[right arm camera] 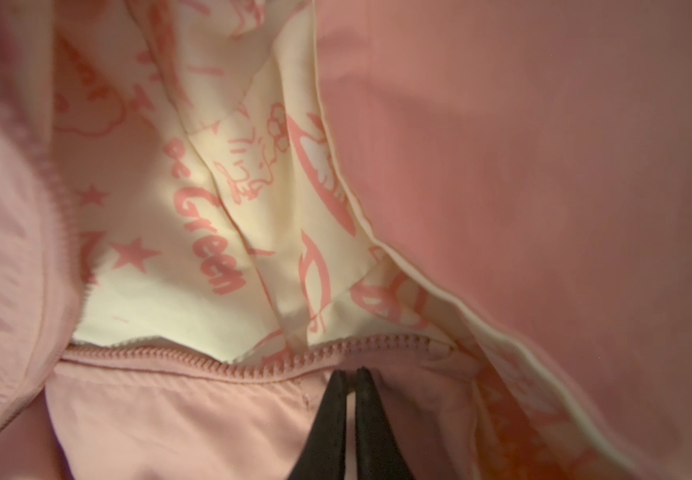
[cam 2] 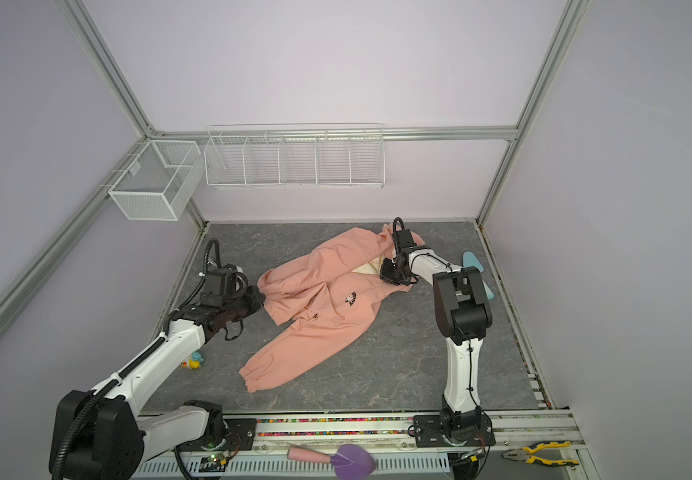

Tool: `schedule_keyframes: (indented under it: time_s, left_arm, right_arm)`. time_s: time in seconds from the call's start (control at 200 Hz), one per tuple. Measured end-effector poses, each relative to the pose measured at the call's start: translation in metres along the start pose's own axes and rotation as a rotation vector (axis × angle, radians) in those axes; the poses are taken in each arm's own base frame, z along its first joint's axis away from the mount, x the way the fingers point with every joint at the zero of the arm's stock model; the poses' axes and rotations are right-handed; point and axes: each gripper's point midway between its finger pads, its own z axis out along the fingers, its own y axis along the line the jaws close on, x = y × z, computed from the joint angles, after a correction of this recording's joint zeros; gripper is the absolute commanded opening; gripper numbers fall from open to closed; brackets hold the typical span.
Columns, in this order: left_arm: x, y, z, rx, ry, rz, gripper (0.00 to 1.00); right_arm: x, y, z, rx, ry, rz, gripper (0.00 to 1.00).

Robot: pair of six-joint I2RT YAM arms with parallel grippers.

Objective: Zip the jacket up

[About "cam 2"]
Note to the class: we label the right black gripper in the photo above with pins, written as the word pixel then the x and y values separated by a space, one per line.
pixel 385 273

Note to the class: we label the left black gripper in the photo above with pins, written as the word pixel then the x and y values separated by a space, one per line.
pixel 256 298

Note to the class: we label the pink zip jacket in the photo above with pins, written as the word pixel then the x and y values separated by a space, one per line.
pixel 329 298

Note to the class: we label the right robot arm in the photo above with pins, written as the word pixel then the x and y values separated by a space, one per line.
pixel 463 316

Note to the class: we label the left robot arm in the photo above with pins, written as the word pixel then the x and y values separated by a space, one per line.
pixel 100 434

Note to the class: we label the teal plastic trowel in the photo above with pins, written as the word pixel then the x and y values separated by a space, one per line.
pixel 470 260

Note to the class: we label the small colourful toy figure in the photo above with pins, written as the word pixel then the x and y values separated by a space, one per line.
pixel 193 362

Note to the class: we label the white mesh box basket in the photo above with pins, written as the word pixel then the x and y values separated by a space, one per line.
pixel 159 181

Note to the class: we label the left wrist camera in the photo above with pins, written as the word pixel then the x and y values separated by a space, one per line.
pixel 224 282

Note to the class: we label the white wire shelf basket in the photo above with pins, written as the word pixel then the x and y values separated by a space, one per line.
pixel 295 155

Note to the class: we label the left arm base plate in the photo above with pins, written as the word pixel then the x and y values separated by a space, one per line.
pixel 239 435

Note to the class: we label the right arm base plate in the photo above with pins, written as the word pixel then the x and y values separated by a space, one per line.
pixel 469 430

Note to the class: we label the purple pink-handled scoop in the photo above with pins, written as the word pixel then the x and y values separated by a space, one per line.
pixel 350 462

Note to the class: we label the yellow-handled pliers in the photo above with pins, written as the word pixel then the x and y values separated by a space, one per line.
pixel 533 455

